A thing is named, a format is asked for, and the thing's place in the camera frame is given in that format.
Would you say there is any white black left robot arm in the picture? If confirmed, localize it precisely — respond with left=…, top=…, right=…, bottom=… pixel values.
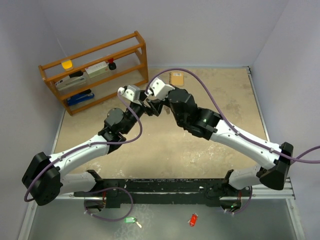
left=21, top=99, right=163, bottom=206

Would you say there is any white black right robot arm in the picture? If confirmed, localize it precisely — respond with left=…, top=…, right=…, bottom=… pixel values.
left=164, top=88, right=294, bottom=196

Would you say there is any tan spiral notebook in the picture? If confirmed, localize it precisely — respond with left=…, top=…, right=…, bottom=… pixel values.
left=169, top=71, right=185, bottom=87

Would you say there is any blue stapler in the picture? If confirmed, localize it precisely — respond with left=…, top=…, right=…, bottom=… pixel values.
left=66, top=89, right=95, bottom=106

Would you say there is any white cardboard box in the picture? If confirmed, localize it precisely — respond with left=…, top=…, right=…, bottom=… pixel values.
left=85, top=61, right=109, bottom=78

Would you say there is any wooden shelf rack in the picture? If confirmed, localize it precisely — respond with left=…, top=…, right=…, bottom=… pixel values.
left=38, top=31, right=149, bottom=116

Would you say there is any red black stamp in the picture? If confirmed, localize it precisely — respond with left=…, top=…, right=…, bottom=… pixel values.
left=107, top=58, right=117, bottom=71

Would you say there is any white black stapler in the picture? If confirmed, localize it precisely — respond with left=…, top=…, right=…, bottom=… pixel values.
left=55, top=70, right=89, bottom=91

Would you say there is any yellow lidded jar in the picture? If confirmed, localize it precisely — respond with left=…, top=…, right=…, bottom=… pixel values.
left=61, top=59, right=74, bottom=72

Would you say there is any green key tag with key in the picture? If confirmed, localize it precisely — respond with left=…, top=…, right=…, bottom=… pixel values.
left=124, top=216, right=142, bottom=228

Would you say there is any red key tag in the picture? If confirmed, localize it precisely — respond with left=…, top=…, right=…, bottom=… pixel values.
left=187, top=213, right=199, bottom=227

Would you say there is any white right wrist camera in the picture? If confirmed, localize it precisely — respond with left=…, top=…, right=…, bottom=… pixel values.
left=145, top=77, right=176, bottom=101

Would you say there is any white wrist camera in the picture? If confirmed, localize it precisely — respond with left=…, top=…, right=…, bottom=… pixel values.
left=145, top=77, right=176, bottom=101
left=117, top=85, right=141, bottom=105

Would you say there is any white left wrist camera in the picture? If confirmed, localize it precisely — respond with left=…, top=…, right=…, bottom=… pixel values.
left=117, top=85, right=141, bottom=105

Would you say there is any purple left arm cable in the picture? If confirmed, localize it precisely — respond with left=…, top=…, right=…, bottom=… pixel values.
left=23, top=93, right=144, bottom=203

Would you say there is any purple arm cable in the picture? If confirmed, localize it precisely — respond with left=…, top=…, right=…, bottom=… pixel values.
left=145, top=68, right=320, bottom=164
left=23, top=93, right=144, bottom=203

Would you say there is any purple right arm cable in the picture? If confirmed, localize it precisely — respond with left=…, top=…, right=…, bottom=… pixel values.
left=145, top=68, right=320, bottom=164

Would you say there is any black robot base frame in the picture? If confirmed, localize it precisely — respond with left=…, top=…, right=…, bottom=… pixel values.
left=74, top=170, right=251, bottom=208

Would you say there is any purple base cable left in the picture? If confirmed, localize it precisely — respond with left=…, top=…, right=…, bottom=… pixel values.
left=83, top=185, right=134, bottom=222

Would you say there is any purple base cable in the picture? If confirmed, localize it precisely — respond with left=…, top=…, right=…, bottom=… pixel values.
left=83, top=185, right=134, bottom=222
left=223, top=185, right=255, bottom=216

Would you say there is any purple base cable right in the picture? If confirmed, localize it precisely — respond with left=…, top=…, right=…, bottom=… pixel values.
left=223, top=185, right=255, bottom=216

